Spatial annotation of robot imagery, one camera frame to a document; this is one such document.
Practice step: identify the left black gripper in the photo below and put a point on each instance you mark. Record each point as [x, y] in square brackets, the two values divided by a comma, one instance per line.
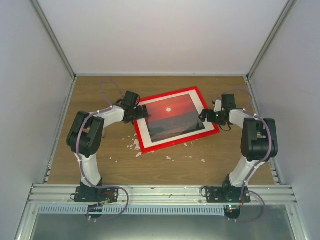
[141, 115]

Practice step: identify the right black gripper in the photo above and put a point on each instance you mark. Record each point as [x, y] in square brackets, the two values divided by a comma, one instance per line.
[204, 113]

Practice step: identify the red picture frame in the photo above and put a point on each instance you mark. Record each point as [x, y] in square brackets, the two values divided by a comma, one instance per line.
[200, 104]

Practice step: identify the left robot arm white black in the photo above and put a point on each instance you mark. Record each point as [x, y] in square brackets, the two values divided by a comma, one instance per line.
[86, 133]

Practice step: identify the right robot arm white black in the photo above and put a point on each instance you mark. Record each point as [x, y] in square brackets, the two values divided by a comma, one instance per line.
[259, 141]

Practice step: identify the sunset photo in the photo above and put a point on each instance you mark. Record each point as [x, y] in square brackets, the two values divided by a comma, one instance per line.
[172, 117]

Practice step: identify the white debris pile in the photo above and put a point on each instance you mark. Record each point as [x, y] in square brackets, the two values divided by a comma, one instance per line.
[134, 145]

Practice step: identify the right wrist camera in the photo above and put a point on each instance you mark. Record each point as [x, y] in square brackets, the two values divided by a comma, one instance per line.
[217, 105]

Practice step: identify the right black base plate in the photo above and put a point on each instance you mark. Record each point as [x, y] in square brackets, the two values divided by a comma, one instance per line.
[228, 195]

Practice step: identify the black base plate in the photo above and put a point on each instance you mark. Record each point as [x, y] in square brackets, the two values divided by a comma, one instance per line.
[228, 195]
[86, 194]

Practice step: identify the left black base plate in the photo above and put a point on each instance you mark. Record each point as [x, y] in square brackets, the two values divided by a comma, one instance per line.
[86, 194]

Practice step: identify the grey slotted cable duct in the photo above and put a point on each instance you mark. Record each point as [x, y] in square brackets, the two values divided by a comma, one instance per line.
[134, 209]

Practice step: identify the aluminium rail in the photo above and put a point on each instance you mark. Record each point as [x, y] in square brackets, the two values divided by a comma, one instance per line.
[159, 194]

